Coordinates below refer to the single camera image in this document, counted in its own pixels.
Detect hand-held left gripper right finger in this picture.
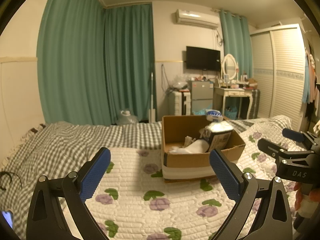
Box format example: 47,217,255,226
209,148,293,240

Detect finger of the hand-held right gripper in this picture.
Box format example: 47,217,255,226
282,128,305,142
257,137,314,162

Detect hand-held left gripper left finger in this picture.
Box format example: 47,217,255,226
26,147,112,240

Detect floral tissue box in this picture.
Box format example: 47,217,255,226
202,127,234,153

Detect brown cardboard box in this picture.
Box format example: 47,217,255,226
161,115,246,183

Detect white bag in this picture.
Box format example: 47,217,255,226
168,139,209,155

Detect white fluffy cloth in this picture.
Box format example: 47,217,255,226
208,121,234,133

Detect cream cloth bundle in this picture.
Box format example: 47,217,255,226
184,136,198,147

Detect blue white round packet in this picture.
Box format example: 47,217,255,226
206,109,224,122

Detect person's right hand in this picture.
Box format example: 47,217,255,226
294,182,317,217

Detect grey gingham bed sheet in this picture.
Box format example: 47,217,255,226
0,115,293,240

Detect grey ribbed suitcase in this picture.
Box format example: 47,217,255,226
249,89,261,119

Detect white floral quilt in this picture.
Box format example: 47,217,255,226
57,122,320,240

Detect hanging clothes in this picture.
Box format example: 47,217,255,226
301,47,320,117

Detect blue basket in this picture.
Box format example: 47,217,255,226
224,106,238,120

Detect white slatted wardrobe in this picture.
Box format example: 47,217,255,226
250,24,308,131

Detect clear water jug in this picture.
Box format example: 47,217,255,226
117,109,138,125

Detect blue plastic bag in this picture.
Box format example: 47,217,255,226
192,102,213,116

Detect white dressing table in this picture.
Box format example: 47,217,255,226
214,86,254,121

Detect silver mini fridge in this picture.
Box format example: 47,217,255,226
188,80,214,116

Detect white oval mirror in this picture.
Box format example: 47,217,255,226
222,54,238,81

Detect white mop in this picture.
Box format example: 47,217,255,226
148,64,157,122

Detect smartphone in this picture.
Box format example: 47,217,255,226
2,210,14,229

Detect clear plastic bags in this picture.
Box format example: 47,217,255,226
172,74,191,91

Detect narrow teal curtain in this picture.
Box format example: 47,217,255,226
219,9,254,81

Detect wide teal curtain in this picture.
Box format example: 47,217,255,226
37,0,111,126

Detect air conditioner pipe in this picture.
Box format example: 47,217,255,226
215,29,224,47

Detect white air conditioner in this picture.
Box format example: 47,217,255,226
175,9,220,29

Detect hanging black cables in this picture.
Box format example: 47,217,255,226
161,64,173,92

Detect black wall television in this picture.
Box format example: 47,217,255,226
186,46,221,72

